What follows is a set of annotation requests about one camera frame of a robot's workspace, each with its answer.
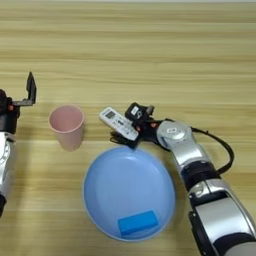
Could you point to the pink plastic cup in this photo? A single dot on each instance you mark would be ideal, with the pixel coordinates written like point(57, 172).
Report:
point(68, 133)

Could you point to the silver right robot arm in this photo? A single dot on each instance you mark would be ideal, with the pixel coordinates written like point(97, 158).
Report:
point(180, 143)

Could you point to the blue rectangular block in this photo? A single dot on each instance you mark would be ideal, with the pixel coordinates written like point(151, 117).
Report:
point(136, 222)

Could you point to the white remote control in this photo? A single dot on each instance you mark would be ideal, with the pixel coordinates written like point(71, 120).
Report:
point(116, 121)

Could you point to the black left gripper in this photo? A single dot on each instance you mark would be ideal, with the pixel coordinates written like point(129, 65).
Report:
point(6, 116)

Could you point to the right gripper small black box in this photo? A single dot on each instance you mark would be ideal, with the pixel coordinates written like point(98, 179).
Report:
point(135, 111)

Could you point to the light blue round plate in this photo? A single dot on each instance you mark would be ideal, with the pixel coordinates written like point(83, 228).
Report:
point(126, 186)

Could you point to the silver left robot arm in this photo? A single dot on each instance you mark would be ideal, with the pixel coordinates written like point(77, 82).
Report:
point(5, 166)

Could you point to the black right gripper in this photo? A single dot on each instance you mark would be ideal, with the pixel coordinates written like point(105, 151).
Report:
point(148, 130)

